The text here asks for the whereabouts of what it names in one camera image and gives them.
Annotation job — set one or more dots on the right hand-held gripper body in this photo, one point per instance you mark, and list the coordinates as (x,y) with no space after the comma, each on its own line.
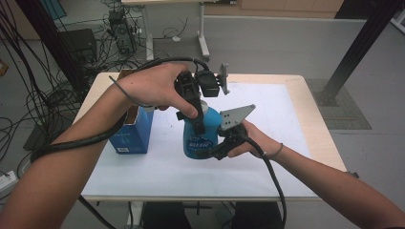
(234,119)

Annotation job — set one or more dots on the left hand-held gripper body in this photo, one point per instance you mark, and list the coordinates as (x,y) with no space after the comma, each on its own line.
(208,84)

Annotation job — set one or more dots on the blue plastic bottle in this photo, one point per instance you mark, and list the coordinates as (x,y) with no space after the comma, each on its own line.
(210,129)

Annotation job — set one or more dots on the blue cardboard box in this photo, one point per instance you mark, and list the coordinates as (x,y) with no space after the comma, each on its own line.
(133,136)

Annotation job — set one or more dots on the person's right hand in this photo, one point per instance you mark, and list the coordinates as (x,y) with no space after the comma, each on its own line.
(258,140)

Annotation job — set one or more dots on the person's left hand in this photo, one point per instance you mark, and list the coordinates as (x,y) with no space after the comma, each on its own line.
(153,86)

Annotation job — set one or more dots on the white table mat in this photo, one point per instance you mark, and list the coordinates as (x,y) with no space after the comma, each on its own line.
(191,178)

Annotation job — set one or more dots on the white desk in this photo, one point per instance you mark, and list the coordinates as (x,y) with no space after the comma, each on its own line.
(202,38)

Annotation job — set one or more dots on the wooden table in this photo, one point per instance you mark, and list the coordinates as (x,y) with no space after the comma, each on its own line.
(313,127)

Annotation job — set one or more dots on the wooden cabinet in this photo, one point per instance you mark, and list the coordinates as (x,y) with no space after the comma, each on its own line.
(273,8)

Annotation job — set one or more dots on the computer tower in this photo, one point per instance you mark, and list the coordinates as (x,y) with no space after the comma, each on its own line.
(122,31)

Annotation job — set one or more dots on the grey grid floor mat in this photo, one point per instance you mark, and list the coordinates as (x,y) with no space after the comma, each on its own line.
(344,108)

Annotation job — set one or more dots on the black equipment case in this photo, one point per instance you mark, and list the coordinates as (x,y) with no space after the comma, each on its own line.
(78,44)

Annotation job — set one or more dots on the white power strip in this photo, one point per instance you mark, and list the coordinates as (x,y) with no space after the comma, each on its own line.
(6,183)

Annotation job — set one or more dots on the black metal frame post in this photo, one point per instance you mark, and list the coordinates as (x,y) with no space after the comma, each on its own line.
(356,54)
(47,35)

